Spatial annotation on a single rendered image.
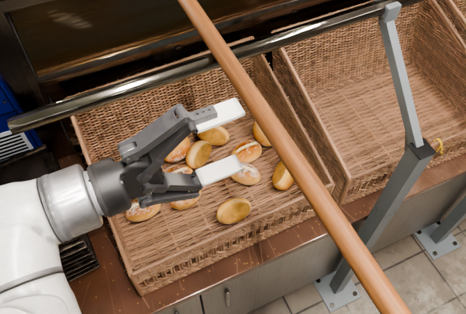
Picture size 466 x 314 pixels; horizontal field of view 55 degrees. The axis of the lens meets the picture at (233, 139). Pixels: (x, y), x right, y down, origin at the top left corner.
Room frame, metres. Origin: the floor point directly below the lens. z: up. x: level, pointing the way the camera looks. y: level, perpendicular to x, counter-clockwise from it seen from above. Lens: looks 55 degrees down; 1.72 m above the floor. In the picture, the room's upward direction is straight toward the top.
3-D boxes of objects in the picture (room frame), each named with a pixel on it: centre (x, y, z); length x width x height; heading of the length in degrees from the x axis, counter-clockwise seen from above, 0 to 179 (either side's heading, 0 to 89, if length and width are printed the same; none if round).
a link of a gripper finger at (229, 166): (0.36, 0.02, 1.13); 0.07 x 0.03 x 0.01; 116
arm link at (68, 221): (0.27, 0.21, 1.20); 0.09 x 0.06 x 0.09; 26
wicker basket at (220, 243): (0.65, 0.09, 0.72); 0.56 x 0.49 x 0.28; 116
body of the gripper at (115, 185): (0.30, 0.14, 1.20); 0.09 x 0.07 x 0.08; 116
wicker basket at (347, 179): (0.90, -0.46, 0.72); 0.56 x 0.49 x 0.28; 114
